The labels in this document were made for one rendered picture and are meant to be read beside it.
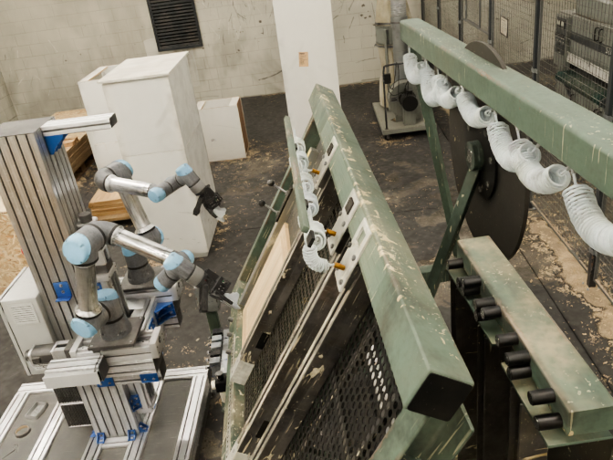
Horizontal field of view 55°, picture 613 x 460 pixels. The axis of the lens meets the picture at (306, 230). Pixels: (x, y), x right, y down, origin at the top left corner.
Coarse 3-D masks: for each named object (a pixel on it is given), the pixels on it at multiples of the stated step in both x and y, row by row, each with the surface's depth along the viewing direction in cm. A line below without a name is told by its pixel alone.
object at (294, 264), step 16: (336, 144) 216; (320, 176) 221; (320, 192) 230; (336, 192) 226; (320, 208) 229; (304, 240) 235; (288, 256) 242; (288, 272) 241; (272, 288) 248; (288, 288) 244; (272, 304) 247; (256, 320) 255; (272, 320) 251; (256, 336) 254; (240, 352) 263; (256, 352) 258; (240, 368) 261
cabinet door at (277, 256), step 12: (276, 240) 298; (288, 240) 279; (276, 252) 290; (276, 264) 281; (264, 276) 299; (276, 276) 273; (264, 288) 289; (252, 300) 305; (264, 300) 280; (252, 312) 295; (252, 324) 286
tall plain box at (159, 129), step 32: (128, 64) 536; (160, 64) 516; (128, 96) 490; (160, 96) 490; (192, 96) 566; (128, 128) 502; (160, 128) 502; (192, 128) 551; (128, 160) 515; (160, 160) 515; (192, 160) 537; (160, 224) 544; (192, 224) 544
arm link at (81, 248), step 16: (80, 240) 241; (96, 240) 246; (80, 256) 242; (96, 256) 249; (80, 272) 250; (80, 288) 255; (96, 288) 259; (80, 304) 260; (96, 304) 263; (80, 320) 261; (96, 320) 264
